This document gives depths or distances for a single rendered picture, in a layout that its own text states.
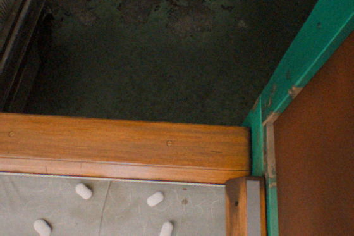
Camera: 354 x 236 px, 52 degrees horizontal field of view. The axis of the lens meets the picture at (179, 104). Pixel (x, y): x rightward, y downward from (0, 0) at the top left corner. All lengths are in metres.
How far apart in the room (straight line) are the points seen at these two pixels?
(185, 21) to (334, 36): 1.40
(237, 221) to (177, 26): 1.26
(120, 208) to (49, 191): 0.14
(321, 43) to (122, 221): 0.49
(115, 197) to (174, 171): 0.12
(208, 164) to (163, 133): 0.11
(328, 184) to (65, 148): 0.50
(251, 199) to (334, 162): 0.23
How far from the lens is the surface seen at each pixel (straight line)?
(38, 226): 0.75
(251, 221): 0.63
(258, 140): 0.70
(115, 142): 0.74
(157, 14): 1.80
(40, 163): 0.77
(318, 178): 0.47
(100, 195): 0.75
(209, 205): 0.74
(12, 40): 1.43
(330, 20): 0.43
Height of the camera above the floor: 1.47
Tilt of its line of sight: 68 degrees down
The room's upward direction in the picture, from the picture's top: 6 degrees clockwise
